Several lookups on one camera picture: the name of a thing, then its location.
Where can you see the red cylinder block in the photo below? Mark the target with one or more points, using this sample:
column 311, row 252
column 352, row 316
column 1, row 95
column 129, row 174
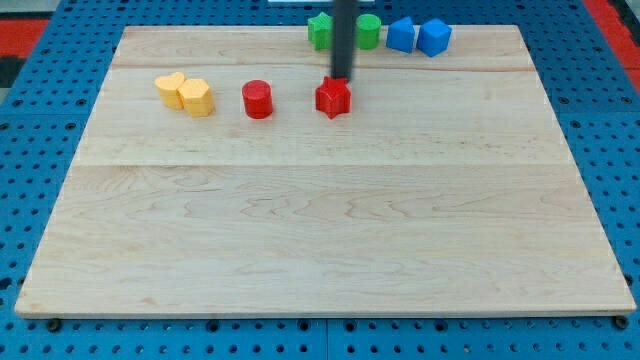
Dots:
column 257, row 99

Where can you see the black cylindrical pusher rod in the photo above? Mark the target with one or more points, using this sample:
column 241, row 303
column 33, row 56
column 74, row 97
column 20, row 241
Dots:
column 344, row 14

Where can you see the yellow heart block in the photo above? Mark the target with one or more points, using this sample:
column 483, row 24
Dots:
column 167, row 87

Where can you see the green cylinder block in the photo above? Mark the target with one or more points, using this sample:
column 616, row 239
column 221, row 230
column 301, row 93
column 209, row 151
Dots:
column 368, row 31

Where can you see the light wooden board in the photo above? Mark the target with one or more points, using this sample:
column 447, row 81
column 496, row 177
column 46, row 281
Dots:
column 448, row 190

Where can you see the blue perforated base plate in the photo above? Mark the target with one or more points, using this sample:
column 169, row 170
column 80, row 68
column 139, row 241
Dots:
column 43, row 115

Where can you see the blue cube block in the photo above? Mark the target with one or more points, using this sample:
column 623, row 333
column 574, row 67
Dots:
column 433, row 37

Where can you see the red star block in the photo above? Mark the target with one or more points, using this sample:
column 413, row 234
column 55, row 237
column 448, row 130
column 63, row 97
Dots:
column 333, row 97

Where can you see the blue pentagon block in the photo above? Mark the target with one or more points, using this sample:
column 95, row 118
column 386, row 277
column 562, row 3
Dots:
column 401, row 35

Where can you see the yellow hexagon block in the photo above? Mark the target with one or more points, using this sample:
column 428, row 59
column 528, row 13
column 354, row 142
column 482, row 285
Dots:
column 197, row 98

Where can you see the green star block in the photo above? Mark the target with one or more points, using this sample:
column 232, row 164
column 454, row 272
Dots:
column 319, row 31

